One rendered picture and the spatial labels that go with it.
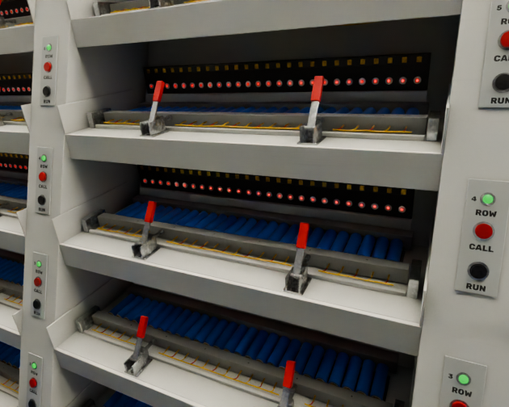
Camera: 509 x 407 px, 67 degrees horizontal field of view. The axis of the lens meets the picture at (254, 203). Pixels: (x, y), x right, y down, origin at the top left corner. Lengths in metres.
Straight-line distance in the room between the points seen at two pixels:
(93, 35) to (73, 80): 0.09
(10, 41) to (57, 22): 0.15
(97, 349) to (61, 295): 0.12
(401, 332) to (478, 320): 0.08
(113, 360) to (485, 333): 0.57
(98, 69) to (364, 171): 0.55
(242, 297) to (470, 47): 0.41
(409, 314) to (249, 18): 0.44
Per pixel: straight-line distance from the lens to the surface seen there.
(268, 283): 0.55
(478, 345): 0.50
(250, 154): 0.53
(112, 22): 0.73
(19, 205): 0.98
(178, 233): 0.67
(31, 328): 0.88
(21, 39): 0.91
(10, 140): 0.90
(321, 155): 0.49
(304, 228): 0.52
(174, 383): 0.69
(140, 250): 0.64
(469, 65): 0.49
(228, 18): 0.60
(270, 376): 0.65
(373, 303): 0.52
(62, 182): 0.77
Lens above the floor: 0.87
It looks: 4 degrees down
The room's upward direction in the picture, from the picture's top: 5 degrees clockwise
